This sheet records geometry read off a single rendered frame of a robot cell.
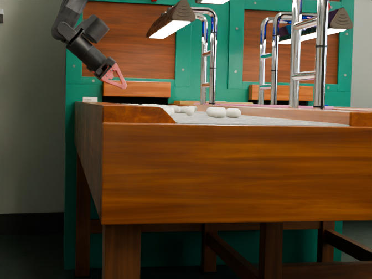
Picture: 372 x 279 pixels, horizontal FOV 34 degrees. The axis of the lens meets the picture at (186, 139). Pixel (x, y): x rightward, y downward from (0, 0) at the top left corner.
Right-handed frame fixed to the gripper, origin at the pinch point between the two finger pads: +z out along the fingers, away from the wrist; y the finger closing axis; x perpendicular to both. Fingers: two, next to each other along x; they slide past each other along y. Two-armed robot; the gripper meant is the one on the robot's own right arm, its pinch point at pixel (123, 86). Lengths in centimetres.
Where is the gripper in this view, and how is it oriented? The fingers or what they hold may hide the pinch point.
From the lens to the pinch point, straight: 188.6
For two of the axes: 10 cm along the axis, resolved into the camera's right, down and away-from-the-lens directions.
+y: -2.0, -0.5, 9.8
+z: 7.3, 6.6, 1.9
